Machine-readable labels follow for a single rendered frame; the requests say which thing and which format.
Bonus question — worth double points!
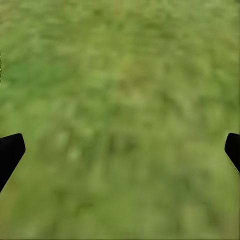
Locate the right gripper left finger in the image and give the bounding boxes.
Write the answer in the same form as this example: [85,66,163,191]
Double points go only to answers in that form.
[0,133,26,192]

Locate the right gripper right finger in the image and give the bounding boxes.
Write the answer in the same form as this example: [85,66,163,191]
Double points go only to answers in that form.
[224,132,240,172]

